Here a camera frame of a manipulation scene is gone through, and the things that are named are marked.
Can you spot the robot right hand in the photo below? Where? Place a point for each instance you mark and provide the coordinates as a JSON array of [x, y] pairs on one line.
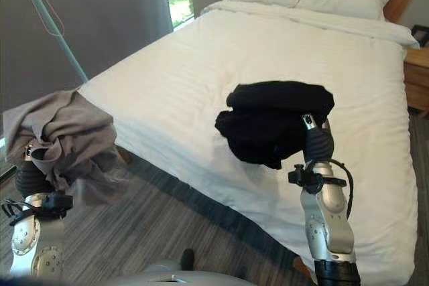
[[317, 145]]

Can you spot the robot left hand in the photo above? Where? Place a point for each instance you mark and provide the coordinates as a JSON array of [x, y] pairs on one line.
[[28, 173]]

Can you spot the black garment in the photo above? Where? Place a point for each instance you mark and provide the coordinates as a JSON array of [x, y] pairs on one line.
[[268, 122]]

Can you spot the grey-beige garment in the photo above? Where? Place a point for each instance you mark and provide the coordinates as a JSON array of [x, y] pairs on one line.
[[70, 135]]

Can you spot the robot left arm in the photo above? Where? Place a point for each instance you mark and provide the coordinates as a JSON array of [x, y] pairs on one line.
[[35, 229]]

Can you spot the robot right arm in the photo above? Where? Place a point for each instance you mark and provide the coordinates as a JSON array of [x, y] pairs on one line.
[[326, 215]]

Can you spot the white duvet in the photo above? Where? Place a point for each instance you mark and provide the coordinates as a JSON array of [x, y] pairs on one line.
[[261, 98]]

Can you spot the wooden nightstand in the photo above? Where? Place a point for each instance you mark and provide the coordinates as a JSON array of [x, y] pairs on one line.
[[417, 80]]

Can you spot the light green pole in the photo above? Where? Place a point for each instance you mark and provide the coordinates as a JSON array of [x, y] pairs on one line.
[[50, 21]]

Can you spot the grey curtain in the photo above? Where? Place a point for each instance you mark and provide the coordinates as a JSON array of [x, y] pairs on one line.
[[83, 21]]

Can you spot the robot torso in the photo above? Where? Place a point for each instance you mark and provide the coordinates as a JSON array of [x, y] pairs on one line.
[[157, 274]]

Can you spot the wooden headboard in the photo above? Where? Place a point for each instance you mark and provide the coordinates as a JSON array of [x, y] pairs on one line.
[[399, 3]]

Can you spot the robot dark foot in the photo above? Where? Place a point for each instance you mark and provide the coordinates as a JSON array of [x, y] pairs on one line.
[[187, 259]]

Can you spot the wooden bed frame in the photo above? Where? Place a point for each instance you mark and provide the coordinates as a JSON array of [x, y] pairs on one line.
[[303, 266]]

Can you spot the black picture frame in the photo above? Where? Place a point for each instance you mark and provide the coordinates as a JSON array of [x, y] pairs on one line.
[[420, 34]]

